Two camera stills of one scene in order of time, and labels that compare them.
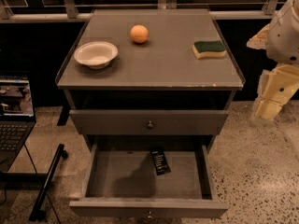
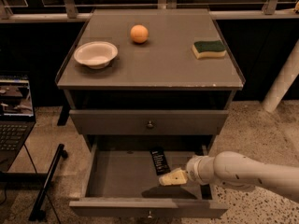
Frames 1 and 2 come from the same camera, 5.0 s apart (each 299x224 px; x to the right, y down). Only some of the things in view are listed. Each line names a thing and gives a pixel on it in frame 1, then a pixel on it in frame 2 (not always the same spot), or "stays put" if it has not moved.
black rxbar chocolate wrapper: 162,165 stays put
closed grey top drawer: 149,122 stays put
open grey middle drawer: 124,184 stays put
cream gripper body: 284,39 to 192,169
